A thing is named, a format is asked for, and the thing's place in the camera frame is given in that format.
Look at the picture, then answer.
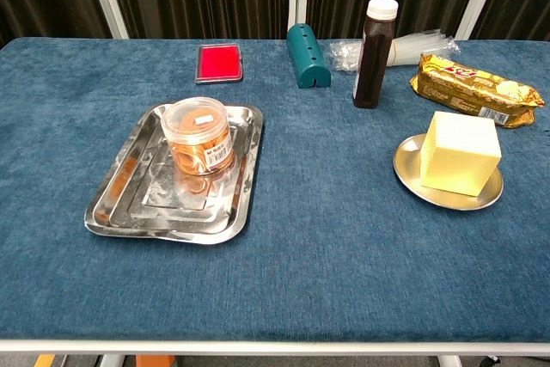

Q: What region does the white table frame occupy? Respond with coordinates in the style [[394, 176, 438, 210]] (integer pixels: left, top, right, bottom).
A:
[[0, 339, 550, 367]]

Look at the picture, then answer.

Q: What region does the clear plastic cup stack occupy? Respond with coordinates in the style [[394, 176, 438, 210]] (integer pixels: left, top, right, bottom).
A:
[[328, 28, 461, 72]]

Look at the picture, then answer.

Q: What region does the teal half-round holder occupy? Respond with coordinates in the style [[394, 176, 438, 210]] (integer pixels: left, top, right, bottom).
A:
[[286, 23, 333, 90]]

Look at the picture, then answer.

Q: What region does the round steel plate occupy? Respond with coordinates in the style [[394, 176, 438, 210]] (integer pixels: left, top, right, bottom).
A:
[[392, 133, 504, 211]]

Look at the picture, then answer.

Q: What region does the yellow foam cube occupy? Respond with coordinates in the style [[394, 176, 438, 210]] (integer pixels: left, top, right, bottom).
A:
[[419, 110, 503, 199]]

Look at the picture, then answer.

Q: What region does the red ink pad case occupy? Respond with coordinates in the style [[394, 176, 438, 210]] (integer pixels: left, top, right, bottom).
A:
[[194, 43, 245, 85]]

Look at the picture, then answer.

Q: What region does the rectangular steel tray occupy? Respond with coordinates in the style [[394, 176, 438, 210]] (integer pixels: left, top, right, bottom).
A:
[[83, 102, 266, 246]]

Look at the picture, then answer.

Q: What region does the gold biscuit packet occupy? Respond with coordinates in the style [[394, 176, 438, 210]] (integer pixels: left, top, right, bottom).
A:
[[409, 52, 546, 130]]

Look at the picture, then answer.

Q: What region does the orange object under table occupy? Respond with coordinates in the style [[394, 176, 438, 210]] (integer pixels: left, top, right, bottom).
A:
[[136, 355, 176, 367]]

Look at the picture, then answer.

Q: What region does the clear jar of rubber bands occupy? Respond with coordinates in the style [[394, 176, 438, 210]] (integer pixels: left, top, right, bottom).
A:
[[160, 96, 236, 177]]

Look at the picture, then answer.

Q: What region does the dark bottle with white cap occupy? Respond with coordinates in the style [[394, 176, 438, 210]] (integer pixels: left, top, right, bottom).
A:
[[352, 0, 400, 109]]

